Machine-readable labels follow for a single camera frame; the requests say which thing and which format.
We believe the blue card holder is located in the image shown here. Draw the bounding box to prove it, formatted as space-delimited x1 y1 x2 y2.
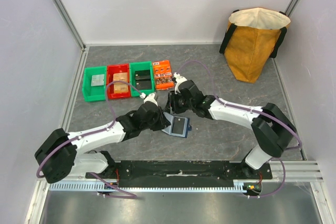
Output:
162 112 192 138

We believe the black credit card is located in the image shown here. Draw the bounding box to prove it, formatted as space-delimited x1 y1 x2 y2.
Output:
171 117 187 135

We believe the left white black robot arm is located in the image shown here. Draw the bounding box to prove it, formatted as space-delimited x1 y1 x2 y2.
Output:
34 101 171 184

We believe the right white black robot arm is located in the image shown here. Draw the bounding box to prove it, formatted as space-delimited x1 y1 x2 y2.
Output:
165 79 298 179

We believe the upper black card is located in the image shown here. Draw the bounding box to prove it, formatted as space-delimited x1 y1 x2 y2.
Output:
134 70 151 81

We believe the lower gold card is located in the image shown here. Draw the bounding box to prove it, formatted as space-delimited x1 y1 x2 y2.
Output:
113 84 129 94

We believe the silver card in bin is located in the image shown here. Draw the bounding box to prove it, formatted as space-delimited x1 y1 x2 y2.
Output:
91 74 105 87

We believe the orange blister pack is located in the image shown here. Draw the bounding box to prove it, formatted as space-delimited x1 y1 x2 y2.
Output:
152 60 174 90

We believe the red bin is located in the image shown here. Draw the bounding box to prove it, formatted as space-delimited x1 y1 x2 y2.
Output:
107 63 131 100

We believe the left green bin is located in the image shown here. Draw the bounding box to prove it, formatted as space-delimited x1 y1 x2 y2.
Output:
82 66 107 102

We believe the yellow tote bag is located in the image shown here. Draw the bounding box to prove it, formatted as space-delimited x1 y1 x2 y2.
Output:
219 7 291 83

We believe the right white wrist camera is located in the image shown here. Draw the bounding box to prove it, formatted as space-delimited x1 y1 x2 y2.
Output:
173 72 187 94

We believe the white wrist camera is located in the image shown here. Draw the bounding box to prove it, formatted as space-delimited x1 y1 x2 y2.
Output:
140 92 158 106
173 72 187 94

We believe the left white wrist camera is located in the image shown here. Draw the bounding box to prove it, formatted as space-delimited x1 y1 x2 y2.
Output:
140 92 158 106

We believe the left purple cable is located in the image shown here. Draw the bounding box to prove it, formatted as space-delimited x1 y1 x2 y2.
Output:
36 81 148 198

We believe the purple cable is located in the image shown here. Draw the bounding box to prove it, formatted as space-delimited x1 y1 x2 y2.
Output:
36 81 148 198
176 60 302 200

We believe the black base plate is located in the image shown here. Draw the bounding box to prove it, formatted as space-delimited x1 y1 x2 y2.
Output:
98 161 272 182

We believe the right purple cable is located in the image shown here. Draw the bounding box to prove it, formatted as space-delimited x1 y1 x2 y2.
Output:
176 60 302 200

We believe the aluminium frame rail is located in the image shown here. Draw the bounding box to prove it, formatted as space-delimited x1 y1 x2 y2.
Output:
49 161 323 193

